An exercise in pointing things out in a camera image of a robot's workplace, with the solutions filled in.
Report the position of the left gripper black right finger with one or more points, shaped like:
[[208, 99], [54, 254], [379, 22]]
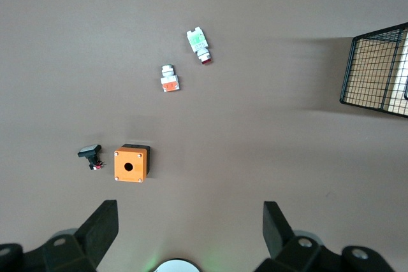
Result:
[[280, 233]]

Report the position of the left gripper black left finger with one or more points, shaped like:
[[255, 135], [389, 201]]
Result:
[[92, 233]]

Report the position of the small green-white connector part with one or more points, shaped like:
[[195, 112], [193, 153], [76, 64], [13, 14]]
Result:
[[199, 45]]

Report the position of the small black red button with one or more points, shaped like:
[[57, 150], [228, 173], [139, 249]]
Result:
[[90, 154]]

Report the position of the white push button orange label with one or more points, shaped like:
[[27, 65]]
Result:
[[170, 80]]

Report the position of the orange button enclosure box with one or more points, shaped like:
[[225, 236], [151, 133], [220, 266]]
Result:
[[130, 165]]

